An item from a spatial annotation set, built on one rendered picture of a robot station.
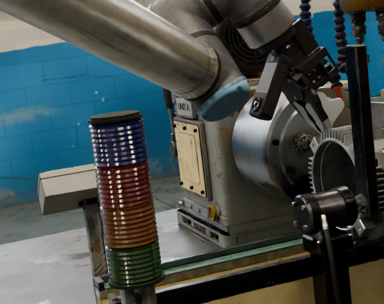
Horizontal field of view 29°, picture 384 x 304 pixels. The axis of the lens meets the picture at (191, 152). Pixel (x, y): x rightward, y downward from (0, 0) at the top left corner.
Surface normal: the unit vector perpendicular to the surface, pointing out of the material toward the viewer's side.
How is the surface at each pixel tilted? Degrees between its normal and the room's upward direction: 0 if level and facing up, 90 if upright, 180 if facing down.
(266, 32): 104
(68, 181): 52
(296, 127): 90
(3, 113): 90
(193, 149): 90
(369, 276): 90
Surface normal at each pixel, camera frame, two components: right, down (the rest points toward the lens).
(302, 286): 0.35, 0.11
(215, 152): -0.93, 0.15
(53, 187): 0.21, -0.52
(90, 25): 0.53, 0.70
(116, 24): 0.78, 0.31
